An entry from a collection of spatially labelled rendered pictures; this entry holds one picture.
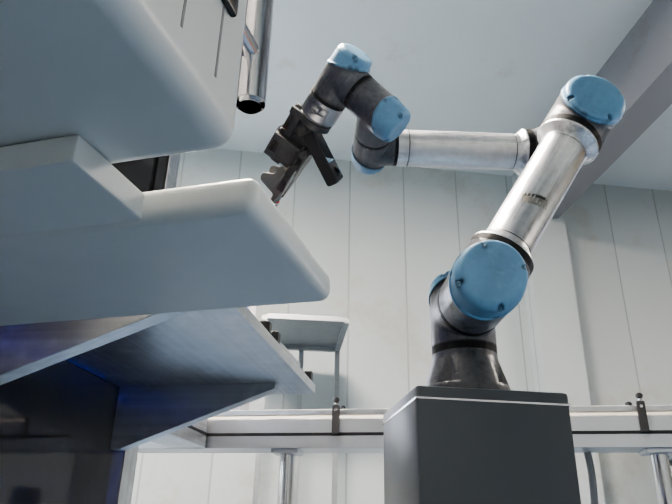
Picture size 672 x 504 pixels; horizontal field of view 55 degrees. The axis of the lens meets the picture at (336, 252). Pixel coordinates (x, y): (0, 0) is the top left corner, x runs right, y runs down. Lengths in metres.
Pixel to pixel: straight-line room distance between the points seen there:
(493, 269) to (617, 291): 4.06
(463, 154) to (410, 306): 3.13
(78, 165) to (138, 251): 0.12
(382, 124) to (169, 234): 0.74
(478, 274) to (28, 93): 0.76
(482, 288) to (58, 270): 0.64
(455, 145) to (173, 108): 0.98
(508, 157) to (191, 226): 0.96
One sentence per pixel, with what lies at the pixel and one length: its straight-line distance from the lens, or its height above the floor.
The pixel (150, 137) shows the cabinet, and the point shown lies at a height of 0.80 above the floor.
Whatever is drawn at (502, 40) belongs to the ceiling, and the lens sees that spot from 3.92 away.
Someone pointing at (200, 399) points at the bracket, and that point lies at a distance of 1.39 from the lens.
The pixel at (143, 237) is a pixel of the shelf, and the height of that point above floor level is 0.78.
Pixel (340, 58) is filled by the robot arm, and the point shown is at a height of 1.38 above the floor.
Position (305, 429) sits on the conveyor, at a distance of 2.17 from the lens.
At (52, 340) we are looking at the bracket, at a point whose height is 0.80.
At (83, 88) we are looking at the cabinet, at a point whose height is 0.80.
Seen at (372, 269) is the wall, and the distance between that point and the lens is 4.45.
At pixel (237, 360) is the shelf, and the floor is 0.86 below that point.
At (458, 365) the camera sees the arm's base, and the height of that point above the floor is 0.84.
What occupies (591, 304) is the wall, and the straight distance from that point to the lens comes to 4.93.
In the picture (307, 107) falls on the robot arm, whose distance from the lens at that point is 1.28.
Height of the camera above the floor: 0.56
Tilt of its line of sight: 24 degrees up
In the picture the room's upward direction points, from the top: 1 degrees clockwise
